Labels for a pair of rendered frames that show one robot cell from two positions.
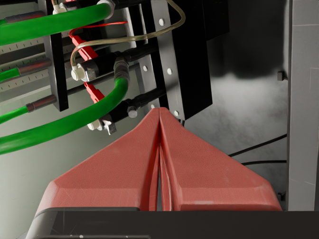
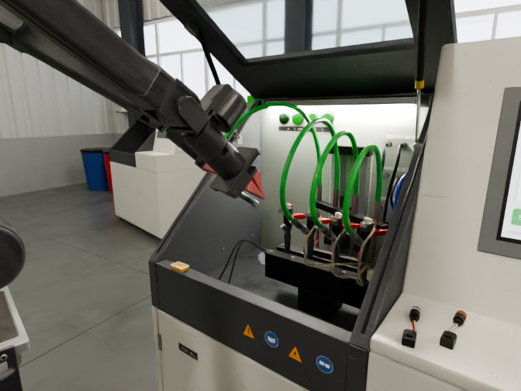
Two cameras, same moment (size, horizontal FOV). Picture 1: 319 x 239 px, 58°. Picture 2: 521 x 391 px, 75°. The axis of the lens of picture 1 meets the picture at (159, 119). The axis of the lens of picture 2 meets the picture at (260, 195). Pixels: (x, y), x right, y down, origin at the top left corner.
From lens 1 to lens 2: 0.58 m
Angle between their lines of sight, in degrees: 22
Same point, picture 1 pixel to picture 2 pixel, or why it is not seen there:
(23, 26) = (313, 189)
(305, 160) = (213, 282)
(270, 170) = not seen: hidden behind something
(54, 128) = (283, 182)
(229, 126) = (246, 286)
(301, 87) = (246, 293)
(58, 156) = (290, 187)
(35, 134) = (284, 177)
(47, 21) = (312, 196)
